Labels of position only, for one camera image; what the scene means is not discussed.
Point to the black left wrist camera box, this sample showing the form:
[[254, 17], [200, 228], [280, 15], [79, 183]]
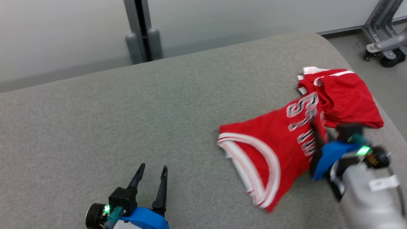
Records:
[[122, 198]]

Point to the grey cylindrical bumper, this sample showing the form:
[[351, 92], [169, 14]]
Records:
[[133, 49], [155, 44]]

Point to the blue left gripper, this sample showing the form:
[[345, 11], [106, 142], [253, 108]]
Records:
[[146, 219]]

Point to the red shorts with white trim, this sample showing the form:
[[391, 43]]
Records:
[[346, 98]]

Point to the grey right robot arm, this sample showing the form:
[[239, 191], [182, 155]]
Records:
[[362, 203]]

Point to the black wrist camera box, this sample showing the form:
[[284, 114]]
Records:
[[122, 198], [348, 132]]

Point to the teal left camera connector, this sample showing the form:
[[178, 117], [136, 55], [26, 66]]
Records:
[[113, 218]]

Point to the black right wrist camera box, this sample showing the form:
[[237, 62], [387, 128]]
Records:
[[348, 132]]

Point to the grey partition post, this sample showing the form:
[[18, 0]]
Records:
[[138, 22]]

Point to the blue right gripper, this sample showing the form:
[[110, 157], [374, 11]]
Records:
[[330, 152]]

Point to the red and white jersey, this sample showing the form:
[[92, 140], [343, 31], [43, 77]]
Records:
[[273, 140]]

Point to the grey wheeled metal stand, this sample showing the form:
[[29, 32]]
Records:
[[384, 35]]

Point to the teal right camera connector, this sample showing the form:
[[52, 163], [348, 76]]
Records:
[[359, 140]]

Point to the teal camera connector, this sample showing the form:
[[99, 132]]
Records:
[[359, 140], [113, 218]]

